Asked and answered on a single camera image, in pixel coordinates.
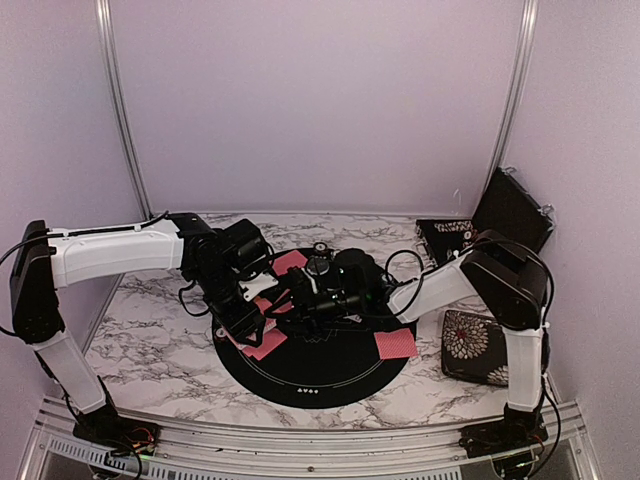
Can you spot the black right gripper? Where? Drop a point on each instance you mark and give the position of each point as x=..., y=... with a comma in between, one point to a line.
x=305, y=308

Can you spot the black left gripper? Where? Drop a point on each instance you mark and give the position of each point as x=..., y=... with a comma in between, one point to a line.
x=240, y=324

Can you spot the black dealer button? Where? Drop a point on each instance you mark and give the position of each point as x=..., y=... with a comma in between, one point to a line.
x=317, y=266

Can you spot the red card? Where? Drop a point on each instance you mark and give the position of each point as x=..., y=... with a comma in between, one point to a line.
x=290, y=259
x=271, y=341
x=396, y=345
x=260, y=352

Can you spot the red playing card deck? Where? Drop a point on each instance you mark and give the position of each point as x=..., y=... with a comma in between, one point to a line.
x=245, y=322

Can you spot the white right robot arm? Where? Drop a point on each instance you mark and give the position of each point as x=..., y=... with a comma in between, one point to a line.
x=510, y=279

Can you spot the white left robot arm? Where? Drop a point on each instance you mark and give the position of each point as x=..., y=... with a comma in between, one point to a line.
x=53, y=266

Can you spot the round black poker mat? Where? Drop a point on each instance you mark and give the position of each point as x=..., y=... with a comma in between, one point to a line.
x=331, y=367

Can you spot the floral patterned pouch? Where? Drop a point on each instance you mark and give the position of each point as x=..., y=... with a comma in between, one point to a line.
x=473, y=349

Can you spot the black poker chip case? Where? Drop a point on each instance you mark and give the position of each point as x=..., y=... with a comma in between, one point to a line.
x=505, y=207

